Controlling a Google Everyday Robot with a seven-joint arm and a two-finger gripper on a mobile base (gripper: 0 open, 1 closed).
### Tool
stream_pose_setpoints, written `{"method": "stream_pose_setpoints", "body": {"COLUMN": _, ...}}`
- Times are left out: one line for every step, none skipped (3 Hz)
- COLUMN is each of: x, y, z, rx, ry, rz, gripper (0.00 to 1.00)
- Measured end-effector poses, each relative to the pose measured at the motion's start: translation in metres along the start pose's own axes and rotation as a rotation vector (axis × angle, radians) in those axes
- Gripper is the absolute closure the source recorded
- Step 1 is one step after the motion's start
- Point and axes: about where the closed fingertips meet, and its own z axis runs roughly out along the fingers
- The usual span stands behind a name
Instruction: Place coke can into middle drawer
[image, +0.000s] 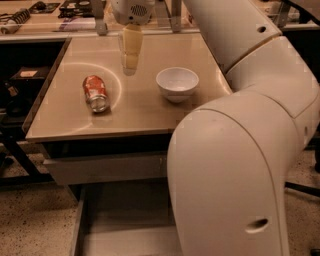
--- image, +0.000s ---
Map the open middle drawer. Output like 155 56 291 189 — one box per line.
70 178 183 256

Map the black office chair base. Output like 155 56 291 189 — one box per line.
285 182 320 198

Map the closed top drawer front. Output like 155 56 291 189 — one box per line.
44 152 167 185

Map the red coke can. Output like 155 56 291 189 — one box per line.
82 75 110 113

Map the black coiled tool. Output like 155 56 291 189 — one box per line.
0 8 30 34

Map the black box with label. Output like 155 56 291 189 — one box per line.
10 66 50 82

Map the grey drawer cabinet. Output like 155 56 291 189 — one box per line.
27 33 231 256

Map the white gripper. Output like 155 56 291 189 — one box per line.
110 0 155 76

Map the white ceramic bowl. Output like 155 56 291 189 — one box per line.
156 67 199 103

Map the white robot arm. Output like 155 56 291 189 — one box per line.
164 0 319 256

